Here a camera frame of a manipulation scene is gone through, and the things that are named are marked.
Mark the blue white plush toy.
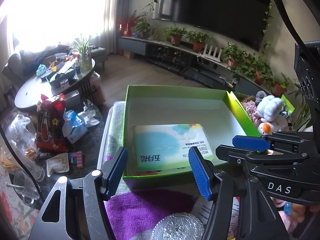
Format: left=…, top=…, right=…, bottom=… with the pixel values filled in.
left=257, top=94, right=285, bottom=121

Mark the dark television cabinet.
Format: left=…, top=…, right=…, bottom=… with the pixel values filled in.
left=117, top=36, right=251, bottom=91

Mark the blue white tissue packet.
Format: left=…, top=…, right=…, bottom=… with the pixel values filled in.
left=62, top=109, right=101, bottom=145

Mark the small white packet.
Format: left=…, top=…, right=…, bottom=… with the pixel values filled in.
left=46, top=152, right=71, bottom=178

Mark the black television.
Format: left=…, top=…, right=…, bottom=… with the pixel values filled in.
left=152, top=0, right=272, bottom=53

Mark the pale window curtain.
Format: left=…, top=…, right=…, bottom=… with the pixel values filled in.
left=105, top=0, right=134, bottom=23

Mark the round dark coffee table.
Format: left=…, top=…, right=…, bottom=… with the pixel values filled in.
left=14, top=58, right=97, bottom=113

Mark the green cardboard box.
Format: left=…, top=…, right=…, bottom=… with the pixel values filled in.
left=122, top=85, right=262, bottom=191
left=226, top=91, right=296, bottom=136

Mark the white duck plush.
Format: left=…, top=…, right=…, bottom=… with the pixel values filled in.
left=257, top=117, right=288, bottom=137

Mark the white router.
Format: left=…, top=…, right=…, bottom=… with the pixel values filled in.
left=202, top=44, right=225, bottom=63

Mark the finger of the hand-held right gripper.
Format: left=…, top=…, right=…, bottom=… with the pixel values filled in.
left=232, top=132, right=310, bottom=153
left=215, top=144, right=309, bottom=170

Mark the white soft tissue pack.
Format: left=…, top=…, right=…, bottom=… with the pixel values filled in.
left=132, top=123, right=216, bottom=176

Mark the silver steel wool scrubber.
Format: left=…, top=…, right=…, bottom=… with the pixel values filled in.
left=151, top=212, right=208, bottom=240

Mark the spider plant in glass vase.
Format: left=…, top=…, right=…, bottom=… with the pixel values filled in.
left=66, top=34, right=95, bottom=72

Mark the white printed bag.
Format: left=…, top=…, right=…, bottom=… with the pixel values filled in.
left=197, top=197, right=241, bottom=240

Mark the red flower decoration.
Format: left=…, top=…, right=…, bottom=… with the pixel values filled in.
left=116, top=14, right=141, bottom=38

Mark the thick black cable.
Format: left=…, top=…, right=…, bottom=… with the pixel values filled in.
left=264, top=0, right=320, bottom=46

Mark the small blue toy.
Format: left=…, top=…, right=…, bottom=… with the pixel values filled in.
left=36, top=64, right=48, bottom=77

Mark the grey sofa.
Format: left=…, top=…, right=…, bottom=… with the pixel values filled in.
left=1, top=44, right=110, bottom=86

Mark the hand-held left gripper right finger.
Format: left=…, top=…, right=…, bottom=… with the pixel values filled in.
left=188, top=147, right=290, bottom=240

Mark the row of potted plants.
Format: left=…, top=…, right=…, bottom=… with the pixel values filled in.
left=134, top=10, right=313, bottom=131

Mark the black tray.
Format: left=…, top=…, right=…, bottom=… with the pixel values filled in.
left=45, top=64, right=77, bottom=90

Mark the red flowered bag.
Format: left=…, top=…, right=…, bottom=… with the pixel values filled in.
left=34, top=93, right=70, bottom=153

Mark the green upright packet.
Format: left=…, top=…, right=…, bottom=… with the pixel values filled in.
left=280, top=94, right=296, bottom=113

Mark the grey plush toy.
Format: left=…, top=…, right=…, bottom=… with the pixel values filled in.
left=254, top=90, right=268, bottom=101

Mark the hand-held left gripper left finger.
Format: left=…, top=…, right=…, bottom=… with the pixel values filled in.
left=29, top=146, right=128, bottom=240

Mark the pink knit toy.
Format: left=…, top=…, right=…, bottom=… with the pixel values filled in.
left=241, top=102, right=261, bottom=128

